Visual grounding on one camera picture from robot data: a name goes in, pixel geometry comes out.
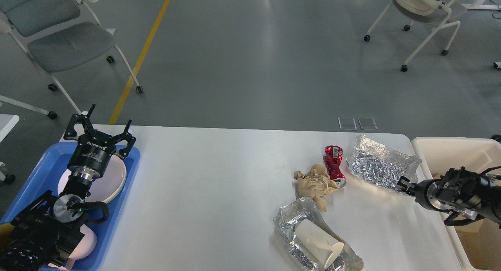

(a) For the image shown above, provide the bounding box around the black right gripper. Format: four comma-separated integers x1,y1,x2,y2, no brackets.
395,176,446,213

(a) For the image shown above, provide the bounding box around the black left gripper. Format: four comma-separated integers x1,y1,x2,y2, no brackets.
64,104,137,181

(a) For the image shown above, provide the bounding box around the foil container back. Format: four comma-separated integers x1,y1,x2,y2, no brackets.
346,135,421,192

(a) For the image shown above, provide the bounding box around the crushed red soda can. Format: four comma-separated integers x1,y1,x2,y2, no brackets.
323,145,347,188

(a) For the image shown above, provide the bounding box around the brown paper ball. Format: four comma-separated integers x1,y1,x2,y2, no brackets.
294,163,340,212

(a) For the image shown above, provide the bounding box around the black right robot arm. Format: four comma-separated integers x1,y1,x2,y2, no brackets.
396,166,501,226

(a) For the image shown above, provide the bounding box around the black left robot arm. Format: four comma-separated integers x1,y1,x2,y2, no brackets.
1,105,136,271

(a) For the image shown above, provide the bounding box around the pink ceramic plate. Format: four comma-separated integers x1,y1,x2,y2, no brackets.
57,153,127,204

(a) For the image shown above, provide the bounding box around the blue plastic tray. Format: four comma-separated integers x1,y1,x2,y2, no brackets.
1,142,141,271

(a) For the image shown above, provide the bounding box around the clear floor plate right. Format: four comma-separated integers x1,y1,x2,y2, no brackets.
358,117,378,130

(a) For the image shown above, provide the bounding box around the clear floor plate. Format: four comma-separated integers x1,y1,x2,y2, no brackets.
338,117,357,131
358,117,378,130

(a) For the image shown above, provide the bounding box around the clear floor plate left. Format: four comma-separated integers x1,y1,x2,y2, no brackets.
338,117,357,131

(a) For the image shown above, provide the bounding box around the white side table corner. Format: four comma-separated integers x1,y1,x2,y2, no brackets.
0,114,20,142

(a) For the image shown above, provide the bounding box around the white chair base leg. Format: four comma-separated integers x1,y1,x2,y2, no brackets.
0,96,58,120

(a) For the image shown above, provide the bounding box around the foil tray front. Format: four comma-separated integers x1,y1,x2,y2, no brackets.
274,197,364,271

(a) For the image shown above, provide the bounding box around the white paper cup lying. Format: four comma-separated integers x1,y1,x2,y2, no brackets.
295,218,344,269

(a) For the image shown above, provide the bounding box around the pink ribbed mug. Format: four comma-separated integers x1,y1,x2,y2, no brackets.
48,224,97,271

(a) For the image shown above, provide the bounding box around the white office chair left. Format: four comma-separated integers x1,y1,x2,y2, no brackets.
0,0,124,91

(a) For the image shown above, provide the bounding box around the white office chair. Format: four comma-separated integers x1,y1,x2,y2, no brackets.
0,0,124,91
364,0,467,72

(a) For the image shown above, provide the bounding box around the teal mug yellow inside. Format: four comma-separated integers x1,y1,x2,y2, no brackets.
0,223,15,252

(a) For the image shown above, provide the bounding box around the white office chair right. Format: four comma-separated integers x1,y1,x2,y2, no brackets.
364,0,467,72

